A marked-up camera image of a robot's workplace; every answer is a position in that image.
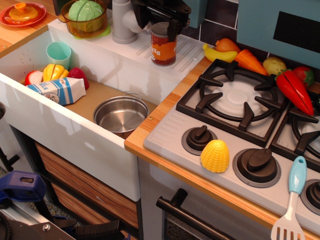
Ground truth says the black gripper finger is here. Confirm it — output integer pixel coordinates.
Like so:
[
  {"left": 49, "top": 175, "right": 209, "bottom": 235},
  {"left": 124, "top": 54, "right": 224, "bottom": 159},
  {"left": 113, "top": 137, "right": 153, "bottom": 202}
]
[
  {"left": 133, "top": 4, "right": 151, "bottom": 29},
  {"left": 167, "top": 19, "right": 186, "bottom": 41}
]

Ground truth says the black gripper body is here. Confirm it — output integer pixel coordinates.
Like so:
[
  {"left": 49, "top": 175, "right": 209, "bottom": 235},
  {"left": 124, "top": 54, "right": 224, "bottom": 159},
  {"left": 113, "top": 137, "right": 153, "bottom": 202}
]
[{"left": 131, "top": 0, "right": 191, "bottom": 25}]

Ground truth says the toy bean can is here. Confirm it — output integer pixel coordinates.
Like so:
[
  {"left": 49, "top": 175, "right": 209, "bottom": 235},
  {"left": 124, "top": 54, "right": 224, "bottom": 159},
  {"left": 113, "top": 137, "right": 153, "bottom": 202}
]
[{"left": 151, "top": 22, "right": 177, "bottom": 66}]

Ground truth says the orange transparent pot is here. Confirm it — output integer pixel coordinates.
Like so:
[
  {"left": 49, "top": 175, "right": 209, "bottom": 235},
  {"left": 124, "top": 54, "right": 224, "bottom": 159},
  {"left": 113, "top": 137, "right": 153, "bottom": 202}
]
[{"left": 58, "top": 0, "right": 108, "bottom": 38}]

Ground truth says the steel pot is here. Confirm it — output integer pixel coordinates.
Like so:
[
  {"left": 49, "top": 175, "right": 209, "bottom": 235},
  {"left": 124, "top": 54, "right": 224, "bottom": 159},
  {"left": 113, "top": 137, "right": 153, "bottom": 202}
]
[{"left": 93, "top": 92, "right": 150, "bottom": 135}]

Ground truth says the orange pot lid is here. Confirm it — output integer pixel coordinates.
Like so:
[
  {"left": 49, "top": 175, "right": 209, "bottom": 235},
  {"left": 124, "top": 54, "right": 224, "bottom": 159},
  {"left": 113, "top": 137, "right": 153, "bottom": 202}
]
[{"left": 8, "top": 2, "right": 39, "bottom": 22}]

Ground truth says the grey toy faucet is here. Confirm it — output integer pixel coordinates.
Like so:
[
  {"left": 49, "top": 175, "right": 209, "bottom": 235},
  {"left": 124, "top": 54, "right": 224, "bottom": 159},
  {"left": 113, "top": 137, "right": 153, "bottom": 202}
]
[{"left": 112, "top": 0, "right": 152, "bottom": 44}]

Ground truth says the green mat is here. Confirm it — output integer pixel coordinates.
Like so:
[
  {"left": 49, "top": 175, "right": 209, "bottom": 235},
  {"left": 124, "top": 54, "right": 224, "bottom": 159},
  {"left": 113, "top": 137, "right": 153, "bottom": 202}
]
[{"left": 74, "top": 25, "right": 111, "bottom": 40}]

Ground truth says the yellow toy banana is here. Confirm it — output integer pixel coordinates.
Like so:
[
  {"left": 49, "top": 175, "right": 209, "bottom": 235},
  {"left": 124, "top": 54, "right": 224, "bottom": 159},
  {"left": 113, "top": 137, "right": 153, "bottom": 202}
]
[{"left": 202, "top": 43, "right": 238, "bottom": 63}]

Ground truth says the orange toy carrot back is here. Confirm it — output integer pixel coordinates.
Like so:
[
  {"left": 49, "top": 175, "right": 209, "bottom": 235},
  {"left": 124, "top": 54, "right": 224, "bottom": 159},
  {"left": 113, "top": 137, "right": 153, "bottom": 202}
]
[{"left": 215, "top": 38, "right": 241, "bottom": 53}]

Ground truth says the orange toy carrot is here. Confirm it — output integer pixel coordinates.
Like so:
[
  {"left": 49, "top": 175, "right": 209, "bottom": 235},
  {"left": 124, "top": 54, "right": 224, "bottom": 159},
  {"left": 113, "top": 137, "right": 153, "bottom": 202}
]
[
  {"left": 215, "top": 38, "right": 241, "bottom": 53},
  {"left": 235, "top": 49, "right": 267, "bottom": 76}
]

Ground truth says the green toy cabbage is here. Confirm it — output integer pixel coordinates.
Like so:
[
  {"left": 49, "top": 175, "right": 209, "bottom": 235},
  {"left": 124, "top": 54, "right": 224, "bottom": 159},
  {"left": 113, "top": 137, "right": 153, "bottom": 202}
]
[{"left": 68, "top": 0, "right": 104, "bottom": 22}]

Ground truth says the orange toy carrot front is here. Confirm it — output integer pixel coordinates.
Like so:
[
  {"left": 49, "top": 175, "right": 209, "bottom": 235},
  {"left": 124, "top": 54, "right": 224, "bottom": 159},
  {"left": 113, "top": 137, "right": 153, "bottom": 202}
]
[{"left": 235, "top": 49, "right": 267, "bottom": 76}]

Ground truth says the red toy fruit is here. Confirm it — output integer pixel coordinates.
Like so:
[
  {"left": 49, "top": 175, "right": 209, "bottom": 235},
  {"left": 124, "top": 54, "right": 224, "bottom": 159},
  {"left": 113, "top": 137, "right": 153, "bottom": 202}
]
[{"left": 67, "top": 67, "right": 90, "bottom": 90}]

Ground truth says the mint green cup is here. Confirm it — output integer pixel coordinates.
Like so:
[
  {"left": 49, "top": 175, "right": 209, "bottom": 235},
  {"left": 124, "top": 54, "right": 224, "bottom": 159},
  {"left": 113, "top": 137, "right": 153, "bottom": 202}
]
[{"left": 46, "top": 41, "right": 72, "bottom": 70}]

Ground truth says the toy potato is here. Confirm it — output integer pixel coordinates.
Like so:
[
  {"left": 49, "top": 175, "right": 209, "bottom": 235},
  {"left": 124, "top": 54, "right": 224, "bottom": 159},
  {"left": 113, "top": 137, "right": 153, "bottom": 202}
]
[{"left": 262, "top": 56, "right": 287, "bottom": 76}]

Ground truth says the yellow toy pepper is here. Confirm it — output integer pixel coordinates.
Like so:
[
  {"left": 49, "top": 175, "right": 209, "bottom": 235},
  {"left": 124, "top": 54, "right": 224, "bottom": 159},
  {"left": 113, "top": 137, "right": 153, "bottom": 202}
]
[{"left": 43, "top": 63, "right": 69, "bottom": 82}]

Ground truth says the toy milk carton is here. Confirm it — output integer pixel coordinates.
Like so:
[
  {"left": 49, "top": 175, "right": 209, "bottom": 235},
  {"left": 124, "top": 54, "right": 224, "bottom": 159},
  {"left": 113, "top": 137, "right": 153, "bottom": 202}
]
[{"left": 27, "top": 77, "right": 86, "bottom": 106}]

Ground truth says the black left burner grate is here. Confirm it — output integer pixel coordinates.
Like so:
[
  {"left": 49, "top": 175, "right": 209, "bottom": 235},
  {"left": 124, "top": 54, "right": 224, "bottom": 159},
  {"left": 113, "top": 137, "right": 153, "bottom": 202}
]
[{"left": 176, "top": 60, "right": 288, "bottom": 147}]

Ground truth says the black burner grate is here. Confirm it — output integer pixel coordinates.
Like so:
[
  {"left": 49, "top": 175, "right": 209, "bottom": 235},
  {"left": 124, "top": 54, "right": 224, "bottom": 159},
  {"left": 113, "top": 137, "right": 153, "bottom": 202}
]
[
  {"left": 176, "top": 60, "right": 288, "bottom": 147},
  {"left": 270, "top": 103, "right": 320, "bottom": 172}
]

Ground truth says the teal toy microwave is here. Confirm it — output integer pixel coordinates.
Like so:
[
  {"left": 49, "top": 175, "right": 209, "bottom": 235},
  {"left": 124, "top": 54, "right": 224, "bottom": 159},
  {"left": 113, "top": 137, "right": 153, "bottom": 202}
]
[{"left": 236, "top": 0, "right": 320, "bottom": 69}]

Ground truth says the black left stove knob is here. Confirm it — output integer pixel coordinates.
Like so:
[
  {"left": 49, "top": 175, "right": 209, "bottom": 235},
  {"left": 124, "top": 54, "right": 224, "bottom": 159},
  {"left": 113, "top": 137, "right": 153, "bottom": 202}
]
[{"left": 181, "top": 125, "right": 218, "bottom": 156}]

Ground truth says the black stove knob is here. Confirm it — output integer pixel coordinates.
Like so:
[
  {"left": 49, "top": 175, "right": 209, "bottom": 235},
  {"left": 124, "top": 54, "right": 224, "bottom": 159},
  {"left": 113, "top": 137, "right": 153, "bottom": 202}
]
[
  {"left": 181, "top": 125, "right": 218, "bottom": 156},
  {"left": 300, "top": 179, "right": 320, "bottom": 216},
  {"left": 232, "top": 148, "right": 282, "bottom": 188}
]

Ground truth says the white toy sink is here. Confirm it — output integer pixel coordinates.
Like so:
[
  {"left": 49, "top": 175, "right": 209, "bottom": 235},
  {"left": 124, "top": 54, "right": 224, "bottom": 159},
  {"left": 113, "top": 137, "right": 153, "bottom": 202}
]
[{"left": 0, "top": 19, "right": 204, "bottom": 201}]

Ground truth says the grey toy stove top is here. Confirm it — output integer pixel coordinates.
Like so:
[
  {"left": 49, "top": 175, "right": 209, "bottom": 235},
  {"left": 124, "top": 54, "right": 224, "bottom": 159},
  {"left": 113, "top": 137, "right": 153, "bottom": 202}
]
[{"left": 143, "top": 58, "right": 320, "bottom": 229}]

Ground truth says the red toy chili pepper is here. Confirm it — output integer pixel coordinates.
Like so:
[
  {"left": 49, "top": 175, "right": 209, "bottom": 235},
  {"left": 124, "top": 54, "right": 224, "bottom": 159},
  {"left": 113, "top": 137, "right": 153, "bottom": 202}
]
[{"left": 275, "top": 69, "right": 314, "bottom": 116}]

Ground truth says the red white toy apple half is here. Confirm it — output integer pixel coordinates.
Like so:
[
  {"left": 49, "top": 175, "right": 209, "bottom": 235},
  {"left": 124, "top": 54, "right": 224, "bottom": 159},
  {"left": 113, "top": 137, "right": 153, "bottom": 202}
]
[{"left": 24, "top": 70, "right": 43, "bottom": 86}]

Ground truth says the yellow toy corn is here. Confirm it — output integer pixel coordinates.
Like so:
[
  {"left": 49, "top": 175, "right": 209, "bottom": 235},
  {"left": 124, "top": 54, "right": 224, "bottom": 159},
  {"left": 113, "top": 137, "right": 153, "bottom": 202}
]
[{"left": 200, "top": 139, "right": 230, "bottom": 173}]

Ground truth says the toy strawberry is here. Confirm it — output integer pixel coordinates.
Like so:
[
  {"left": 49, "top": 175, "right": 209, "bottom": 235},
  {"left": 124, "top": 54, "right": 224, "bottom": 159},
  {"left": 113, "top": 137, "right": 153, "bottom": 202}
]
[{"left": 292, "top": 66, "right": 315, "bottom": 89}]

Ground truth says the black middle stove knob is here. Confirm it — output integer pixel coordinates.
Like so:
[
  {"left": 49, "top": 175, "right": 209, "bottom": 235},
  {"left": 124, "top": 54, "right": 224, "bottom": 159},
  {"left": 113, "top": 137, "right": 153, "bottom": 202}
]
[{"left": 232, "top": 148, "right": 282, "bottom": 188}]

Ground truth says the black right burner grate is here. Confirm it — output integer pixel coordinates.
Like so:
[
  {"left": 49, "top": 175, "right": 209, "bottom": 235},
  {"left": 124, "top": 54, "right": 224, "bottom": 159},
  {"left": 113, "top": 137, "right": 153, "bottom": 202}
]
[{"left": 270, "top": 103, "right": 320, "bottom": 172}]

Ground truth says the blue white toy spatula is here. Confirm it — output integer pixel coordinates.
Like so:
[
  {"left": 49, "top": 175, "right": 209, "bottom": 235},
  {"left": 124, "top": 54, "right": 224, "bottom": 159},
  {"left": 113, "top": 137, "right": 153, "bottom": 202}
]
[{"left": 270, "top": 156, "right": 307, "bottom": 240}]

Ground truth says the blue clamp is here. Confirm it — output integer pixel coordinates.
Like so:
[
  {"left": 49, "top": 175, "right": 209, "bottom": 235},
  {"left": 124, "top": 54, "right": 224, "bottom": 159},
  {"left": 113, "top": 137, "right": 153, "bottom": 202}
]
[{"left": 0, "top": 170, "right": 47, "bottom": 204}]

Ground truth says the black right stove knob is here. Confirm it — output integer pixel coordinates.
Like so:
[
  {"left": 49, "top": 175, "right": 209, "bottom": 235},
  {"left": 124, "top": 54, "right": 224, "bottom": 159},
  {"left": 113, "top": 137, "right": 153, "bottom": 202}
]
[{"left": 300, "top": 179, "right": 320, "bottom": 216}]

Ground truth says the black oven door handle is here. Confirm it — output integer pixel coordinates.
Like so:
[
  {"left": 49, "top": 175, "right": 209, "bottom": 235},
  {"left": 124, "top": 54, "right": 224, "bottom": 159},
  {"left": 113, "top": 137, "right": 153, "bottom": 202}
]
[{"left": 156, "top": 188, "right": 234, "bottom": 240}]

